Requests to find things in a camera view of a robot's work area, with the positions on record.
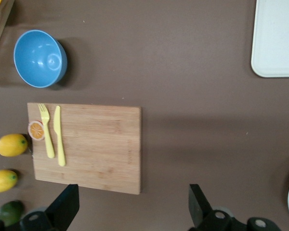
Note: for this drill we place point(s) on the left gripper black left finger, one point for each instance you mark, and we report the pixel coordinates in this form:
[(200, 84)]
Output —
[(62, 207)]

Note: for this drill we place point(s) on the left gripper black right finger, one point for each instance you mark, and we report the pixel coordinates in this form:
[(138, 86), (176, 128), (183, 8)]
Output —
[(202, 209)]

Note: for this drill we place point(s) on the green lime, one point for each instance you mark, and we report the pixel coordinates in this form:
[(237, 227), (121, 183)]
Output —
[(10, 213)]

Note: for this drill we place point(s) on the yellow lemon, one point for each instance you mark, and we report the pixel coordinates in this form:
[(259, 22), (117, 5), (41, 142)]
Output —
[(2, 181), (12, 145)]

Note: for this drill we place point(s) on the yellow plastic fork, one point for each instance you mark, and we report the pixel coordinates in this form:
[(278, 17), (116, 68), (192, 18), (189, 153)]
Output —
[(48, 139)]

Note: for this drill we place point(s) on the bamboo cutting board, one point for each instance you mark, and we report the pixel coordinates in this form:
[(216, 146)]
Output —
[(98, 144)]

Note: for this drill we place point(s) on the yellow plastic knife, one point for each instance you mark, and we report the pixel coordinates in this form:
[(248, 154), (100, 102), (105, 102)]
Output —
[(59, 134)]

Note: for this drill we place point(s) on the toy orange slice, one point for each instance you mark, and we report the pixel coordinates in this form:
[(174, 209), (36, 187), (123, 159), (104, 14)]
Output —
[(36, 130)]

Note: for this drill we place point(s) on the blue bowl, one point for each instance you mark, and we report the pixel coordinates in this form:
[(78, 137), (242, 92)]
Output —
[(38, 57)]

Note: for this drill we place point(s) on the beige bear print tray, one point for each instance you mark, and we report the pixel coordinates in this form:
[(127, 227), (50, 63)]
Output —
[(277, 36)]

